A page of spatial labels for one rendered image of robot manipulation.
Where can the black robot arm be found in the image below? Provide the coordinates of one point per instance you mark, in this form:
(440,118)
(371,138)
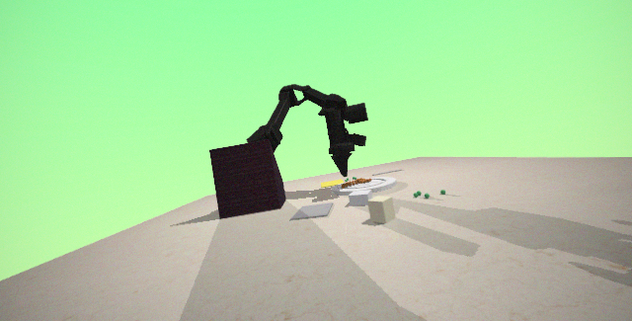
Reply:
(334,108)

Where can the beige cube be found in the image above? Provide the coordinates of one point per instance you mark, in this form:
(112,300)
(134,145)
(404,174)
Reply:
(381,209)

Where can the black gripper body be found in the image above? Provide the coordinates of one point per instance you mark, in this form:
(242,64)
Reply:
(338,141)

